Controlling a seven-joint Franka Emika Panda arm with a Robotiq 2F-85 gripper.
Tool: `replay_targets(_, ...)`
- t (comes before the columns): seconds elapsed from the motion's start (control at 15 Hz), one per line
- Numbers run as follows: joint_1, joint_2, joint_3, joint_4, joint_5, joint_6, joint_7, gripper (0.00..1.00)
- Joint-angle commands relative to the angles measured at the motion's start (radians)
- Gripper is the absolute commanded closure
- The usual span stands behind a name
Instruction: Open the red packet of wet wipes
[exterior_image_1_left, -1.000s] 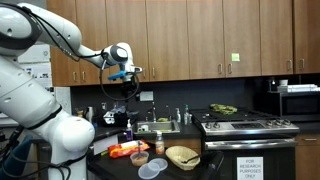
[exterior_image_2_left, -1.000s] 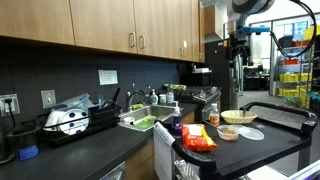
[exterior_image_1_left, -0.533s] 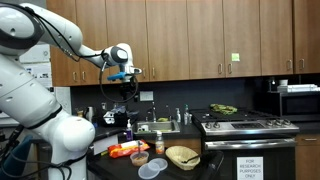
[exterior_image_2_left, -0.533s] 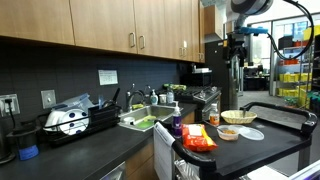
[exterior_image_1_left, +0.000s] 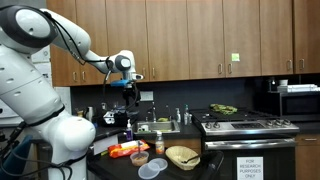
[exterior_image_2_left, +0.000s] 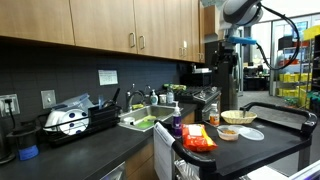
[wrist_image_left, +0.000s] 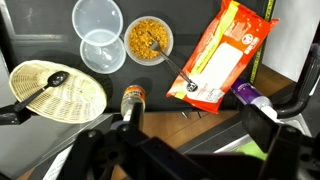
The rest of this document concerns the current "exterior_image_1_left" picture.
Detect clear hand soap dispenser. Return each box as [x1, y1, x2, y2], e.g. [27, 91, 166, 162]
[175, 107, 182, 124]

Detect woven wicker basket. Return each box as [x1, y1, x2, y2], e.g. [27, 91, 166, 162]
[165, 145, 201, 171]

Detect chrome sink faucet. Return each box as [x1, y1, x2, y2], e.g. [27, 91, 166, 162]
[146, 101, 158, 123]

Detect red wet wipes packet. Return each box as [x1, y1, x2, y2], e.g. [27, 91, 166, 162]
[107, 139, 151, 159]

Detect clear spray bottle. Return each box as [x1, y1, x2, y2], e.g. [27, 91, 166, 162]
[183, 104, 190, 126]

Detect wooden upper cabinets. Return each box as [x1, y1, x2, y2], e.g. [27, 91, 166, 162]
[46, 0, 320, 88]

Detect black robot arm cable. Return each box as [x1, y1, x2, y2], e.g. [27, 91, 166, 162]
[41, 9, 114, 101]

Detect white research purposes sign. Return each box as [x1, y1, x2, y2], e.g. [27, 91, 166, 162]
[236, 156, 264, 180]

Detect white paper sheet on cart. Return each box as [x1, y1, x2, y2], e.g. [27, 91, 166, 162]
[93, 134, 119, 156]

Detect small orange sauce bottle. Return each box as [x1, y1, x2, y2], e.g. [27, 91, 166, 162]
[155, 130, 166, 155]

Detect purple pump soap bottle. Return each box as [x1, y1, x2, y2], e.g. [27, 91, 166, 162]
[125, 118, 134, 142]

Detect white wall poster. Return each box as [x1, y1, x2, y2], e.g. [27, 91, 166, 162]
[31, 46, 54, 88]

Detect clear tub with brown food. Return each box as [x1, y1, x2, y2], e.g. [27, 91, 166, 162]
[129, 150, 150, 167]

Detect black base cable bundle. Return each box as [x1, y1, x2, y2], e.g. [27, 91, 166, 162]
[0, 121, 73, 180]

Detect white item in sink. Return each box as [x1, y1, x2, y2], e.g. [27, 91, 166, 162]
[137, 124, 150, 133]

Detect stainless steel sink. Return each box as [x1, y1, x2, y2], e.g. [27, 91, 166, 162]
[132, 119, 182, 135]

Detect black spoon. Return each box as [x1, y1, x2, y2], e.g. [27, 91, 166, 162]
[181, 153, 201, 164]

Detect white stack on microwave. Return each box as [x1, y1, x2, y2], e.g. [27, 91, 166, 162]
[277, 83, 319, 93]

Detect blue chair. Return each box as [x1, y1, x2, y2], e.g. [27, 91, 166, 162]
[0, 134, 34, 180]

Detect clear round plastic lid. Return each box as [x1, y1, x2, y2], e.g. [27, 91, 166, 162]
[137, 163, 161, 180]
[147, 157, 169, 172]

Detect white notice on backsplash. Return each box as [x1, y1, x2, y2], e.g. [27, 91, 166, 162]
[139, 90, 154, 102]

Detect black microwave oven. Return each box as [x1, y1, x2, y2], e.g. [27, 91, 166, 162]
[279, 90, 320, 123]

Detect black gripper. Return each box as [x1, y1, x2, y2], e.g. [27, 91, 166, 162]
[122, 86, 138, 105]

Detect stainless steel gas stove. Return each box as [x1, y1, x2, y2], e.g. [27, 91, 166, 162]
[189, 108, 301, 180]

